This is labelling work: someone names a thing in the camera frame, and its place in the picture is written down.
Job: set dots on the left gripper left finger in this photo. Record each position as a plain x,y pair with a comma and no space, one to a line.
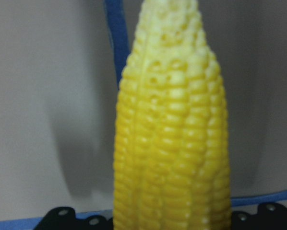
64,218

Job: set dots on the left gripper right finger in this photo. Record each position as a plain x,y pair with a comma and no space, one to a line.
269,216

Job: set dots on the yellow toy corn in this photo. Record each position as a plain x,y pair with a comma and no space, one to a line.
171,164

